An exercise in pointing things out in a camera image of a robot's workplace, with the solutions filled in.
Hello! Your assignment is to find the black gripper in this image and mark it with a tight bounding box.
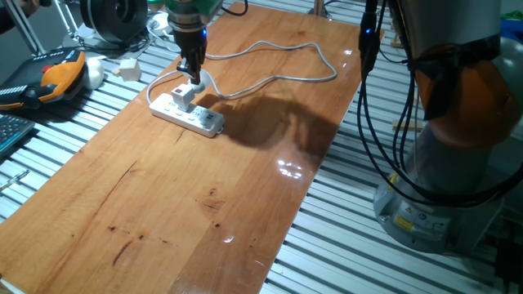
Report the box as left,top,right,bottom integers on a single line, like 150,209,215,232
172,24,209,86

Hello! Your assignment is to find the white bulb holder with bulb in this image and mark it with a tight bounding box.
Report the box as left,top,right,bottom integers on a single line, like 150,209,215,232
170,69,213,114

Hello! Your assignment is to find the white power strip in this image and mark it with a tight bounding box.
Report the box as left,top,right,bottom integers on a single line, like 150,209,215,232
148,92,226,139

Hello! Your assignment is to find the white house-shaped block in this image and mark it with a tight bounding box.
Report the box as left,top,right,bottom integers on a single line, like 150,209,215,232
118,58,142,82

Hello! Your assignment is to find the silver metal stand leg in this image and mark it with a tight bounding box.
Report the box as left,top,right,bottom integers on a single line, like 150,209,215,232
51,0,83,42
3,0,46,56

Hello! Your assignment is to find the thin support pole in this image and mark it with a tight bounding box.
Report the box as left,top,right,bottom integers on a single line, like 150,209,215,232
308,0,333,20

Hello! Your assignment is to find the orange and black teach pendant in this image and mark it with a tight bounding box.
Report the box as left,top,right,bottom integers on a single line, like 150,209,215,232
0,48,87,110

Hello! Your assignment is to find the glossy wooden board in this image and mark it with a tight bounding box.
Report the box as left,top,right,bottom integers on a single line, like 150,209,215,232
0,2,364,294

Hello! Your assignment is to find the black connector with blue light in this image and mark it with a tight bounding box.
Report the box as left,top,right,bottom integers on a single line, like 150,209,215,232
358,0,382,78

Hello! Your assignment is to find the black keyboard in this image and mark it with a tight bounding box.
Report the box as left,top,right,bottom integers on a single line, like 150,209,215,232
0,113,37,158

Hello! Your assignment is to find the wooden peg rack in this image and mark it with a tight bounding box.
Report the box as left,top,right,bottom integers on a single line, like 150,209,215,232
389,20,406,49

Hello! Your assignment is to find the small metal pen tool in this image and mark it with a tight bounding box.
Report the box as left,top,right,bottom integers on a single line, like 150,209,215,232
0,169,30,193

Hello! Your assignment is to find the tan wooden strip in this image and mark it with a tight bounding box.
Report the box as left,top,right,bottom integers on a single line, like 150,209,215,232
391,119,425,132

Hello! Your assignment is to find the blue bag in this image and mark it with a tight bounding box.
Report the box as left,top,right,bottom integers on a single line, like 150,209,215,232
500,18,523,44

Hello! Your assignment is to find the white coiled cable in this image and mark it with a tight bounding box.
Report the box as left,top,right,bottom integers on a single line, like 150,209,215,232
145,11,176,40

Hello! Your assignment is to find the grey power strip cable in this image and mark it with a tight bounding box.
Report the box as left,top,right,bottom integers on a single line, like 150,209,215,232
145,39,338,105

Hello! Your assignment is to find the black cable bundle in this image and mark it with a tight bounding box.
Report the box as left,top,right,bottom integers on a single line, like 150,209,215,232
355,0,523,208

